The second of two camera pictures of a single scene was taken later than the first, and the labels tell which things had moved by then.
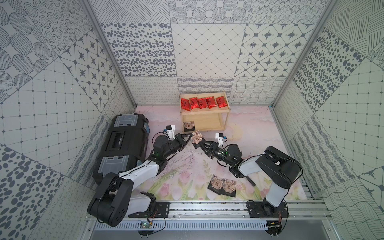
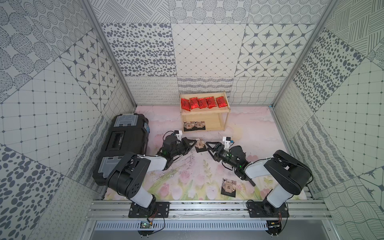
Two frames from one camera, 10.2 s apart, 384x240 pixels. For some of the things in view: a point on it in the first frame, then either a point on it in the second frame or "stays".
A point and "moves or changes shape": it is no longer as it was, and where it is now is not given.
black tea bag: [189, 125] stays
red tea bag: [193, 102] stays
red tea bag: [221, 102] stays
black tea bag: [197, 137] → [199, 125]
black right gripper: [212, 147] stays
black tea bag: [216, 182] moves or changes shape
